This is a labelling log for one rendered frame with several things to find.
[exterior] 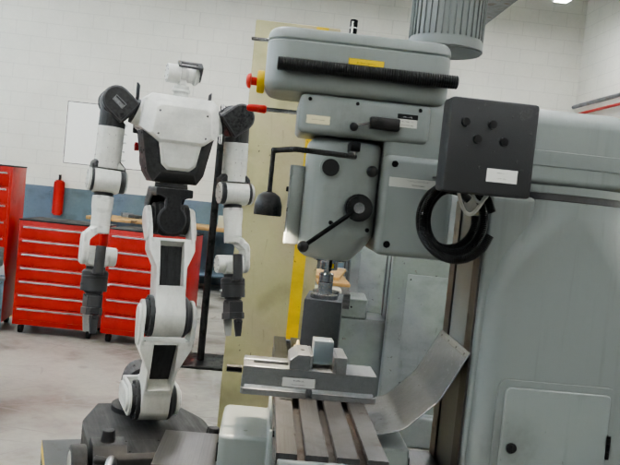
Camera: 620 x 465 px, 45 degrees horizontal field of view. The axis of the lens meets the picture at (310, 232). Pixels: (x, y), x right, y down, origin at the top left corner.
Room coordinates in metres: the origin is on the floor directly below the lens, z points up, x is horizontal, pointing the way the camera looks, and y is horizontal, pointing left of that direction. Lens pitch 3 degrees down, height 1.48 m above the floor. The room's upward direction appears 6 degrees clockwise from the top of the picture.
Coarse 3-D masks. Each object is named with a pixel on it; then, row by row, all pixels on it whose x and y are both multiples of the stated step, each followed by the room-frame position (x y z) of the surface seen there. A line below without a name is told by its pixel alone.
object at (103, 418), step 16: (128, 368) 2.87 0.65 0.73; (96, 416) 2.76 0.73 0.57; (112, 416) 2.78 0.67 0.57; (128, 416) 2.80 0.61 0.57; (176, 416) 2.85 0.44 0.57; (192, 416) 2.87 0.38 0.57; (96, 432) 2.59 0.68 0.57; (112, 432) 2.39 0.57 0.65; (128, 432) 2.62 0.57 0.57; (144, 432) 2.64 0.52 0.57; (160, 432) 2.66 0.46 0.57; (208, 432) 2.52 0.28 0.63; (96, 448) 2.34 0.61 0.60; (112, 448) 2.35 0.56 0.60; (128, 448) 2.40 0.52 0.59; (144, 448) 2.42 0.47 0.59; (128, 464) 2.35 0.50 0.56; (144, 464) 2.37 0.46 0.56
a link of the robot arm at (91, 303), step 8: (88, 280) 2.49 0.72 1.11; (96, 280) 2.49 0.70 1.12; (104, 280) 2.51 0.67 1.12; (80, 288) 2.50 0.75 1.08; (88, 288) 2.48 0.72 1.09; (96, 288) 2.49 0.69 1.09; (104, 288) 2.51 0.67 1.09; (88, 296) 2.48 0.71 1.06; (96, 296) 2.49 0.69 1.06; (88, 304) 2.47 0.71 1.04; (96, 304) 2.48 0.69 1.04; (80, 312) 2.53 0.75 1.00; (88, 312) 2.46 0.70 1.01; (96, 312) 2.47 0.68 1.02
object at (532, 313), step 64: (576, 192) 1.86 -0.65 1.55; (512, 256) 1.87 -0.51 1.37; (576, 256) 1.86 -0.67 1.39; (448, 320) 2.13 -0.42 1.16; (512, 320) 1.86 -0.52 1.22; (576, 320) 1.86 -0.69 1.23; (512, 384) 1.85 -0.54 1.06; (576, 384) 1.86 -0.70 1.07; (448, 448) 2.00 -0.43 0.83; (512, 448) 1.83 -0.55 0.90; (576, 448) 1.85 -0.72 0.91
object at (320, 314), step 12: (312, 300) 2.36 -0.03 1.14; (324, 300) 2.37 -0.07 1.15; (336, 300) 2.39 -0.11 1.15; (312, 312) 2.36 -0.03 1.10; (324, 312) 2.36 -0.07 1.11; (336, 312) 2.35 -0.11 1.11; (312, 324) 2.36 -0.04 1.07; (324, 324) 2.36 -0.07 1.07; (336, 324) 2.35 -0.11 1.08; (312, 336) 2.36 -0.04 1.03; (324, 336) 2.36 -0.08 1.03; (336, 336) 2.35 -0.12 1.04
